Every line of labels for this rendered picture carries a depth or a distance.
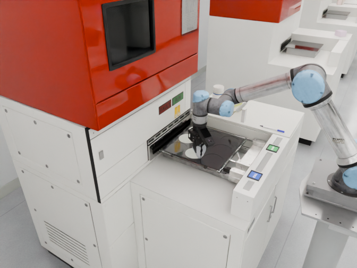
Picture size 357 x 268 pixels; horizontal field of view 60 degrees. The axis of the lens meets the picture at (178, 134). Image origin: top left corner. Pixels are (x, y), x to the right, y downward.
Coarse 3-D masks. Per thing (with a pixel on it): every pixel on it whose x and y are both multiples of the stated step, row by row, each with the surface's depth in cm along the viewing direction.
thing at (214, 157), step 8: (208, 128) 189; (216, 136) 181; (224, 136) 181; (232, 136) 181; (168, 144) 174; (176, 144) 174; (184, 144) 174; (216, 144) 174; (224, 144) 174; (232, 144) 174; (176, 152) 167; (184, 152) 167; (208, 152) 167; (216, 152) 167; (224, 152) 167; (232, 152) 167; (192, 160) 161; (200, 160) 161; (208, 160) 161; (216, 160) 161; (224, 160) 161; (216, 168) 155
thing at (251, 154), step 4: (252, 148) 174; (256, 148) 174; (260, 148) 174; (248, 152) 171; (252, 152) 171; (256, 152) 171; (244, 156) 167; (248, 156) 167; (252, 156) 167; (256, 156) 167; (244, 160) 164; (248, 160) 164; (252, 160) 164; (236, 168) 158; (240, 168) 158; (228, 176) 153; (232, 176) 153; (232, 180) 153; (236, 180) 152
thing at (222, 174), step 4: (164, 156) 177; (168, 156) 175; (176, 160) 173; (180, 160) 172; (188, 164) 170; (192, 164) 168; (196, 168) 168; (200, 168) 166; (208, 172) 164; (212, 172) 163; (216, 172) 161; (220, 172) 160; (224, 172) 160; (220, 176) 161; (224, 176) 159; (228, 180) 159
